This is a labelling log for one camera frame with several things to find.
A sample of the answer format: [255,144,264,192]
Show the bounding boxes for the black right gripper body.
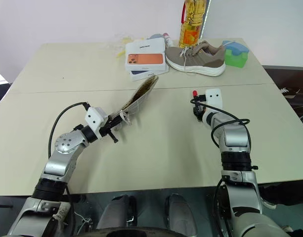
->
[193,104,207,122]

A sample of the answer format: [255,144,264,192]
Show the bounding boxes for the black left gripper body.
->
[98,119,115,136]

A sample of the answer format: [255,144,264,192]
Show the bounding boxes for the white grid pouch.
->
[108,75,159,131]

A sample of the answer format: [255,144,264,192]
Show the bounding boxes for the taupe sneaker white sole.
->
[165,40,226,77]

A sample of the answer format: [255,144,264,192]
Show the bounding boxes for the white phone box blue print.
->
[128,64,170,82]

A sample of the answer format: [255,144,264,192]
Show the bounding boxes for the green and blue foam block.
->
[221,39,250,69]

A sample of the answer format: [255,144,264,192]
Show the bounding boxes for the small white bottle pink cap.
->
[162,32,174,47]

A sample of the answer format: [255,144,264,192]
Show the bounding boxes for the white phone box orange print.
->
[125,37,167,72]

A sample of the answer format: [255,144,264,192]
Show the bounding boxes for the yellow cooking oil bottle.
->
[178,0,211,49]

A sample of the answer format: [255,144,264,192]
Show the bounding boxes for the dark rounded robot foot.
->
[164,193,197,237]
[95,194,138,230]

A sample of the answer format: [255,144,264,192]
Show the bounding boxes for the yellow plastic scraps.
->
[115,36,145,59]

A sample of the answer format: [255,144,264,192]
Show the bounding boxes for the black shoe with white laces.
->
[277,85,303,106]

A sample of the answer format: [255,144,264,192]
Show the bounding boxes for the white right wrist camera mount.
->
[204,87,223,109]

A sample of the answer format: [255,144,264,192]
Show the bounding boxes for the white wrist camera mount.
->
[85,107,109,139]
[204,87,223,109]

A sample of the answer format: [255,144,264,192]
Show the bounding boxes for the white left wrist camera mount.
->
[85,107,109,139]

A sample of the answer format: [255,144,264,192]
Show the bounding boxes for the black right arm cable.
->
[190,98,251,148]

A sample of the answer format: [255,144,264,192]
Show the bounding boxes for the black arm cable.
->
[190,98,251,148]
[47,101,90,158]

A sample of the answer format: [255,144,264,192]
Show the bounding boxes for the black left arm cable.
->
[47,101,90,158]

